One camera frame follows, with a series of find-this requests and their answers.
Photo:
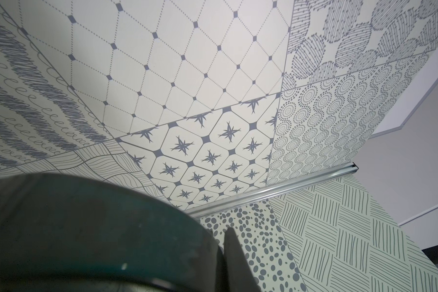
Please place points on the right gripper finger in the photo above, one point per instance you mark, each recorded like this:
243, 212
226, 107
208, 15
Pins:
240, 277

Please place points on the dark green watering can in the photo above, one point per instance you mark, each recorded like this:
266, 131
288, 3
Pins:
66, 233

